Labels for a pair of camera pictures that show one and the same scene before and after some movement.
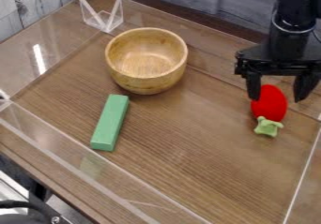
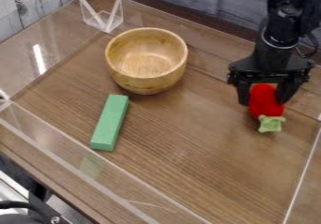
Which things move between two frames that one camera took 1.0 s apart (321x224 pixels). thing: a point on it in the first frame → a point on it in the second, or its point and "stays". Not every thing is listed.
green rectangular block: [106, 134] stays
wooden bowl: [147, 58] stays
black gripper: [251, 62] → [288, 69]
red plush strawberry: [270, 107] stays
